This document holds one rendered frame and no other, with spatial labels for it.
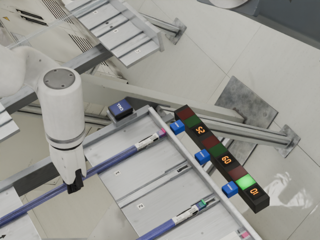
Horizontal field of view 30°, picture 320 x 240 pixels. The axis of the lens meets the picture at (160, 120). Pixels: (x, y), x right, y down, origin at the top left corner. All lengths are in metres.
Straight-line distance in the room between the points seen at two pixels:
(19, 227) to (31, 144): 1.18
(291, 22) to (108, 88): 0.54
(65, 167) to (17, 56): 0.29
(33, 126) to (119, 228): 0.90
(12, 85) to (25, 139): 1.41
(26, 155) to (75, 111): 1.40
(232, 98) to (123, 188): 0.95
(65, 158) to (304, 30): 0.69
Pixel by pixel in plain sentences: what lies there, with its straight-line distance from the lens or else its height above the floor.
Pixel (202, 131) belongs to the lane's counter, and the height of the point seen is 0.66.
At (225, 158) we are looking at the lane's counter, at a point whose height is 0.66.
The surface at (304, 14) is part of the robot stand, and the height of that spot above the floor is 0.50.
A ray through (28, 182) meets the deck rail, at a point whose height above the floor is 0.95.
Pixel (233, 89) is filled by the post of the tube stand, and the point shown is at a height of 0.01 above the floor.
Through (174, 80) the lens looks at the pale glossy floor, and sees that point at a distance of 2.44.
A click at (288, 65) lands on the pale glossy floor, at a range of 2.13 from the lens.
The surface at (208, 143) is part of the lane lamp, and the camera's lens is 1.43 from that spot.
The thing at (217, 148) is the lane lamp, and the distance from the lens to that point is 1.42.
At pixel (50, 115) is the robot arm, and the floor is 1.08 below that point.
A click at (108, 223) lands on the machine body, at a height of 0.62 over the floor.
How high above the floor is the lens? 1.77
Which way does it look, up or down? 46 degrees down
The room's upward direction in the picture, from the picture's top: 79 degrees counter-clockwise
